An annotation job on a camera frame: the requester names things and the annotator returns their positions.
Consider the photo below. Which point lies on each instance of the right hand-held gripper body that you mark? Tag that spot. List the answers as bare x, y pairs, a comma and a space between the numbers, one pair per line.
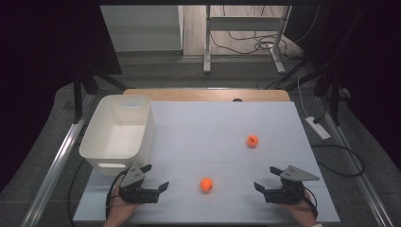
293, 186

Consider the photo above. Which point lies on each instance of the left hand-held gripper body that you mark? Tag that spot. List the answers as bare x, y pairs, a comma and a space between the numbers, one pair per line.
134, 176

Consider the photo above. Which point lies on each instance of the white plastic bin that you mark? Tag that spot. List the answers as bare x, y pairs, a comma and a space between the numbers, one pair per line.
126, 142

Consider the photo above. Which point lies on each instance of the orange ping-pong ball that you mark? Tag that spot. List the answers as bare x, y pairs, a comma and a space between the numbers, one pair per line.
206, 184
252, 141

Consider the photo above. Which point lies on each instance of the person's right hand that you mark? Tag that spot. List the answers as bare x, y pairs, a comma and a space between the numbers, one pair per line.
299, 213

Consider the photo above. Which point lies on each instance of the person's left hand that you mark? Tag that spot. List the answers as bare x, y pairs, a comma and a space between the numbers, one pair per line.
119, 209

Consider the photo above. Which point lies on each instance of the white power strip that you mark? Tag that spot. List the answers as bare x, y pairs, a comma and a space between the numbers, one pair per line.
317, 128

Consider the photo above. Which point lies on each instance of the wooden table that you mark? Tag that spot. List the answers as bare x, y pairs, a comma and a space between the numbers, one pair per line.
189, 94

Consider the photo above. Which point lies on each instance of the black metal stand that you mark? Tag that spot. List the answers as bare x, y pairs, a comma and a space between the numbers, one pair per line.
77, 101
334, 101

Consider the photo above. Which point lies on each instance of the white cabinet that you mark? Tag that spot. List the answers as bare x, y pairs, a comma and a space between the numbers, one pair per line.
142, 28

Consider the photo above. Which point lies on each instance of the dark curtain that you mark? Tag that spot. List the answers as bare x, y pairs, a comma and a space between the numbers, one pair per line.
369, 63
38, 63

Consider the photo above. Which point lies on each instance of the aluminium floor rail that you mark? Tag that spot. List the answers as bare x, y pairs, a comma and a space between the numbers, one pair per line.
353, 164
56, 170

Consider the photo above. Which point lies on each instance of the white metal desk frame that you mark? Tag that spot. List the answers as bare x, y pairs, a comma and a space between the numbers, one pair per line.
207, 47

